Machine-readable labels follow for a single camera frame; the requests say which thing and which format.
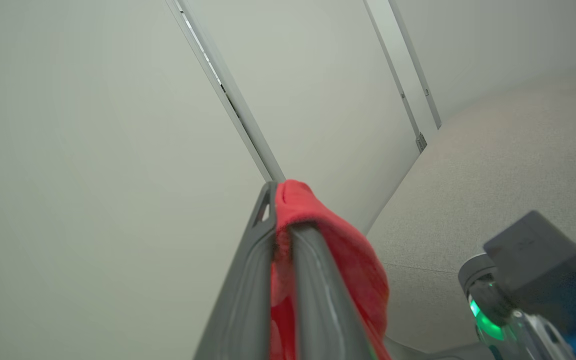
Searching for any white partition panel behind sofa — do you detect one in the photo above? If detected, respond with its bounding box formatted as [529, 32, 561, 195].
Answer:
[180, 0, 421, 236]

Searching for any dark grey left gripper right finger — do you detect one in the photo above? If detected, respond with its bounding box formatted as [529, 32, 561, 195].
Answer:
[288, 223, 375, 360]

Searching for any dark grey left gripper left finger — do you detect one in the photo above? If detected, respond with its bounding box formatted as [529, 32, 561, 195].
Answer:
[193, 181, 279, 360]

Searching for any red clothing with white stripe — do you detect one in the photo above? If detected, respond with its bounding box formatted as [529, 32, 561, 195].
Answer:
[268, 179, 393, 360]

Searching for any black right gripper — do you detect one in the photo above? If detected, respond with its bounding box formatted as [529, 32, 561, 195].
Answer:
[458, 210, 576, 351]

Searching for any large white partition panel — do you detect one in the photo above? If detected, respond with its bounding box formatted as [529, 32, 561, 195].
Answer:
[0, 0, 274, 360]

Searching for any grey partition frame post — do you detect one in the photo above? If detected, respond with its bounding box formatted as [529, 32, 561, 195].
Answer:
[363, 0, 443, 153]

